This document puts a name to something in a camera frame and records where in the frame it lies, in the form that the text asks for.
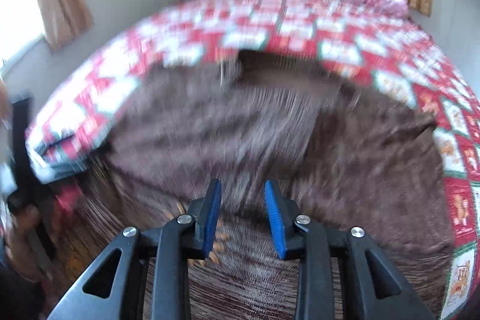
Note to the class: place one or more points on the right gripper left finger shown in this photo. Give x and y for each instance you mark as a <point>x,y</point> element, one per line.
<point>113,286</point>

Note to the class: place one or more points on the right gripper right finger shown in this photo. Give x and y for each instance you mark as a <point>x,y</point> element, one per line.
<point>371,286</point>

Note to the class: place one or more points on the person left hand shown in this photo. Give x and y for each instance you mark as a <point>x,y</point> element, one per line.
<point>20,251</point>

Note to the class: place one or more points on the brown knitted sweater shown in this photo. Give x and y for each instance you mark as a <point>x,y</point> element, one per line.
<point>346,154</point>

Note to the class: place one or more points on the red patchwork bedspread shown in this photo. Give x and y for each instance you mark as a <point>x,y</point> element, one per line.
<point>370,47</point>

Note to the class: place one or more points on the left side window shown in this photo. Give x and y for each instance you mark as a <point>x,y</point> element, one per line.
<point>21,28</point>

